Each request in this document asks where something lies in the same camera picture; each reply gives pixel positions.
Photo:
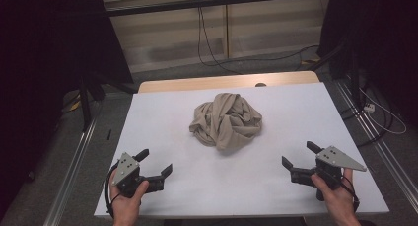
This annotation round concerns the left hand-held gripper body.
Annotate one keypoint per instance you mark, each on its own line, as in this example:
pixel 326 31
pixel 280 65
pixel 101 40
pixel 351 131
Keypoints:
pixel 126 168

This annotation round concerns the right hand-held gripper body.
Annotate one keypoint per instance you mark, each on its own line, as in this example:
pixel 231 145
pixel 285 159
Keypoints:
pixel 335 160

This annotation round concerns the beige pants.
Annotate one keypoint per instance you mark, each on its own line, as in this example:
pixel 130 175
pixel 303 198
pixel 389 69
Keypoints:
pixel 226 120

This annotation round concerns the person's left hand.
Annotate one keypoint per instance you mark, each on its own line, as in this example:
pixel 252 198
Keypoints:
pixel 126 208

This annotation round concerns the white table mat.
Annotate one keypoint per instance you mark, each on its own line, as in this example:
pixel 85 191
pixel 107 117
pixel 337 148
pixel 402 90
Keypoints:
pixel 164 120

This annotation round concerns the white power strip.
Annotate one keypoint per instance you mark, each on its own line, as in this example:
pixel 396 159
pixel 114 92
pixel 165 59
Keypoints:
pixel 369 107

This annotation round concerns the black metal stand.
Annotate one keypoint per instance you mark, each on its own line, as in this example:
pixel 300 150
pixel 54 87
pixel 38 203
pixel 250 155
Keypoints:
pixel 84 104

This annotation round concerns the light wooden table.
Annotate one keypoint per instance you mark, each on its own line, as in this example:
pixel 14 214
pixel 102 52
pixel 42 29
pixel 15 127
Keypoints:
pixel 197 84

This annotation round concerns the black curtain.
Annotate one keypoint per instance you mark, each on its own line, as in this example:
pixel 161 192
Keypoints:
pixel 378 32
pixel 49 38

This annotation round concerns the black horizontal beam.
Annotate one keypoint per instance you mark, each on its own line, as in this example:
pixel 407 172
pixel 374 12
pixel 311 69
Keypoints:
pixel 213 2

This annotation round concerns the aluminium floor rail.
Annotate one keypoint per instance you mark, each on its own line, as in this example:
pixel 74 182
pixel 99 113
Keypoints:
pixel 378 147
pixel 70 173

